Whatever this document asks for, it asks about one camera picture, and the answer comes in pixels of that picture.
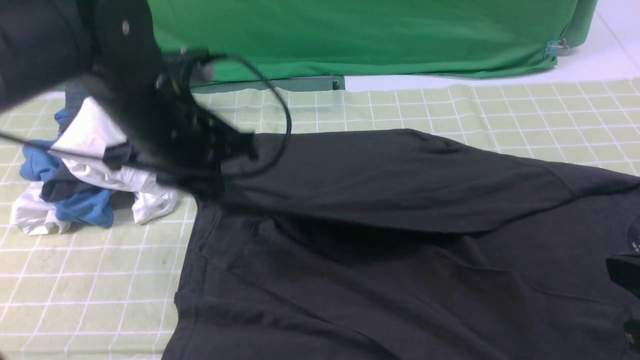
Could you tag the white crumpled garment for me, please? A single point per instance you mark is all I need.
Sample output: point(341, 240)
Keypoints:
point(92, 131)

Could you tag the dark gray long-sleeve top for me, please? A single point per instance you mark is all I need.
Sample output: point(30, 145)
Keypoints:
point(401, 245)

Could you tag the blue crumpled garment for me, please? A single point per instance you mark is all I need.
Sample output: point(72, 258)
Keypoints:
point(36, 217)

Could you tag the green backdrop cloth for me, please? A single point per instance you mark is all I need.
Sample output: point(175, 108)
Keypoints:
point(476, 39)

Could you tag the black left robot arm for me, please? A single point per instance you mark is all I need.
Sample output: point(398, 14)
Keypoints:
point(110, 47)

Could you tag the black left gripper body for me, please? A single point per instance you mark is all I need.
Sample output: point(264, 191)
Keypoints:
point(167, 132)

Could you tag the light green checkered tablecloth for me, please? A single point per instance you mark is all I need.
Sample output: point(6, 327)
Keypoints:
point(107, 293)

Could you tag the dark slate crumpled garment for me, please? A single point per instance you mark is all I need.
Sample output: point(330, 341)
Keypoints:
point(70, 100)

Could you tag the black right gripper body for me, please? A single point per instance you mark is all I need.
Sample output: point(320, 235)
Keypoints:
point(624, 270)

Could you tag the blue binder clip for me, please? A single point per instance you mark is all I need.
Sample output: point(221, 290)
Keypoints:
point(556, 48)

